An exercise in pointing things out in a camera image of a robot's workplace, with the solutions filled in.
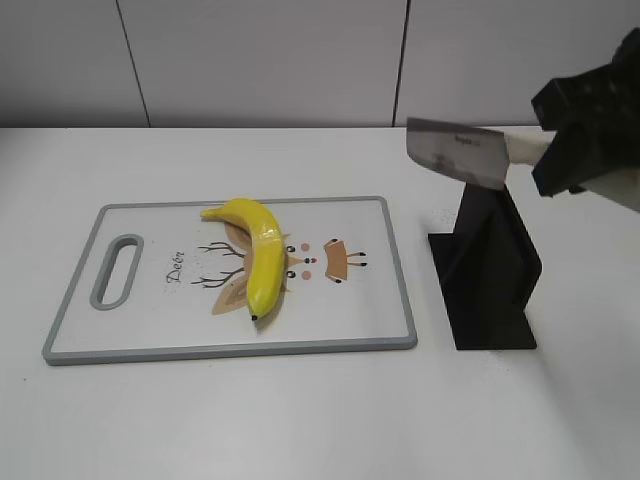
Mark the white grey-rimmed cutting board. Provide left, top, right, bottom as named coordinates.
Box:
left=42, top=196, right=417, bottom=366

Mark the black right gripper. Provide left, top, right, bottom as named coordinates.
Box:
left=531, top=27, right=639, bottom=197

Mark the black knife stand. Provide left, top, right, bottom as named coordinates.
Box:
left=428, top=184, right=542, bottom=351

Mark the yellow plastic banana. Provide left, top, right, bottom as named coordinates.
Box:
left=200, top=198, right=286, bottom=320

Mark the white-handled cleaver knife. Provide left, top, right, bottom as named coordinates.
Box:
left=406, top=117, right=550, bottom=190

